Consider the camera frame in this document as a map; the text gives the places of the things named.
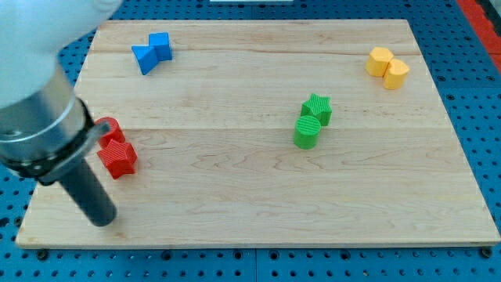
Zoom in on silver black end effector flange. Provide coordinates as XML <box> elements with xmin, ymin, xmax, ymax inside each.
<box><xmin>1</xmin><ymin>67</ymin><xmax>110</xmax><ymax>186</ymax></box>

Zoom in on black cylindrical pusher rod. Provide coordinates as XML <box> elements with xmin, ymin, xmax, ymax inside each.
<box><xmin>59</xmin><ymin>159</ymin><xmax>117</xmax><ymax>226</ymax></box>

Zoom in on red star block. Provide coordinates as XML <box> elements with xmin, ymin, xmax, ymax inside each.
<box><xmin>97</xmin><ymin>139</ymin><xmax>138</xmax><ymax>179</ymax></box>

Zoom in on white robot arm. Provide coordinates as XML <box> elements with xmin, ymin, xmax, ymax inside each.
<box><xmin>1</xmin><ymin>0</ymin><xmax>122</xmax><ymax>226</ymax></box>

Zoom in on light wooden board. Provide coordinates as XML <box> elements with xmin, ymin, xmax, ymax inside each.
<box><xmin>16</xmin><ymin>20</ymin><xmax>500</xmax><ymax>249</ymax></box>

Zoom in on green star block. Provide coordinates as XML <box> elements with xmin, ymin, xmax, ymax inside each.
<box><xmin>301</xmin><ymin>93</ymin><xmax>333</xmax><ymax>126</ymax></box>

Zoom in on red cylinder block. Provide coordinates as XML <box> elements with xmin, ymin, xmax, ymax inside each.
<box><xmin>96</xmin><ymin>117</ymin><xmax>125</xmax><ymax>149</ymax></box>

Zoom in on blue triangle block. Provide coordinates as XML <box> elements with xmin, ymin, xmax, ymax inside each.
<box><xmin>132</xmin><ymin>45</ymin><xmax>159</xmax><ymax>75</ymax></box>

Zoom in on blue cube block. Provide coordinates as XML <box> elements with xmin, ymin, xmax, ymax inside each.
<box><xmin>149</xmin><ymin>32</ymin><xmax>173</xmax><ymax>61</ymax></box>

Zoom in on green cylinder block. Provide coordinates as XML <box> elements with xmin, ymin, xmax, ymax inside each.
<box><xmin>294</xmin><ymin>115</ymin><xmax>322</xmax><ymax>150</ymax></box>

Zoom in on yellow hexagon block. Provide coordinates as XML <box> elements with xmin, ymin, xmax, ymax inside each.
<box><xmin>365</xmin><ymin>47</ymin><xmax>395</xmax><ymax>77</ymax></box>

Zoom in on yellow half-round block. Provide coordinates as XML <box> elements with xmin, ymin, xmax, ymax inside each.
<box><xmin>383</xmin><ymin>59</ymin><xmax>410</xmax><ymax>90</ymax></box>

